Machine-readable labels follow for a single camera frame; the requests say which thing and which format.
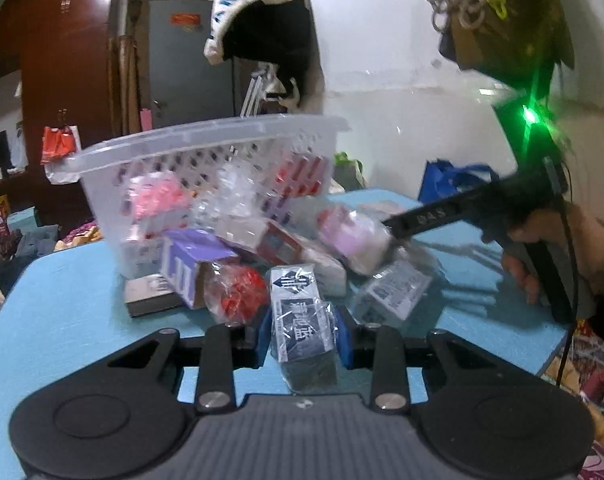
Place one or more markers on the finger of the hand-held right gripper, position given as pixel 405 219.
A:
pixel 432 216

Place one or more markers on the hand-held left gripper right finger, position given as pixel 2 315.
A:
pixel 343 337

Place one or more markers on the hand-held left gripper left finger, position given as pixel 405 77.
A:
pixel 264 330

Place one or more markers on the dark box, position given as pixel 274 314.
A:
pixel 302 320
pixel 147 292

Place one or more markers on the purple packet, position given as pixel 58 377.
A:
pixel 354 240

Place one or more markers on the pink white box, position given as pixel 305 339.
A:
pixel 157 200

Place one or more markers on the white plastic basket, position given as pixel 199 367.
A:
pixel 207 132

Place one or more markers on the person's right forearm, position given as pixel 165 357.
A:
pixel 599 255

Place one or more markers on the person's right hand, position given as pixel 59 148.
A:
pixel 519 270

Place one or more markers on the blue tote bag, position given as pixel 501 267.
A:
pixel 447 180

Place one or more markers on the red item in clear bag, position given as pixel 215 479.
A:
pixel 234 292

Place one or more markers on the clear packet with dark label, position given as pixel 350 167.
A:
pixel 392 292

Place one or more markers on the red white box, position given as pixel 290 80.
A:
pixel 282 242

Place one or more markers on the green shopping bag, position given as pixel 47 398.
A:
pixel 349 167

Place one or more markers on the small purple box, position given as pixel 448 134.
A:
pixel 187 260

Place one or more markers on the flat dark box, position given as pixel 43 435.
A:
pixel 147 292

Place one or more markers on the brown hanging bag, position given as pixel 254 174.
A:
pixel 512 15

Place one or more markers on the floral cloth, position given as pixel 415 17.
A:
pixel 592 385

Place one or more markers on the metal folding rack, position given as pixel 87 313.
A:
pixel 252 95

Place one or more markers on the black hanging garment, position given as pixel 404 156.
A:
pixel 277 35

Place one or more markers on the grey door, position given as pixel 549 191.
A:
pixel 192 70

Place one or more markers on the orange plastic bag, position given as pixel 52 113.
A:
pixel 59 142

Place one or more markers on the brown wooden wardrobe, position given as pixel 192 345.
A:
pixel 62 60

